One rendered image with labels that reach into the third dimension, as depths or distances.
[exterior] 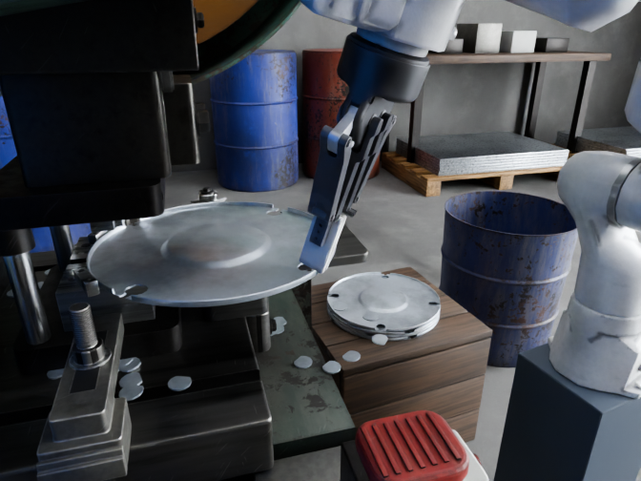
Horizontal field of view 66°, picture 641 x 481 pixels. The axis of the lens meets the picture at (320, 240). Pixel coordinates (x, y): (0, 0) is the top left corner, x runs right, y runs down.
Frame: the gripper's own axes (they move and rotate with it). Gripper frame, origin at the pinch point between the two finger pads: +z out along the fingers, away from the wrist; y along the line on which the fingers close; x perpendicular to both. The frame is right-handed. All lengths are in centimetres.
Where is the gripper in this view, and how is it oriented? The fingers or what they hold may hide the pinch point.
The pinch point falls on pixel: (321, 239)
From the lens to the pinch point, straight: 51.9
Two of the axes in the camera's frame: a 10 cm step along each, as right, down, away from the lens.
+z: -2.9, 8.1, 5.1
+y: 4.5, -3.6, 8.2
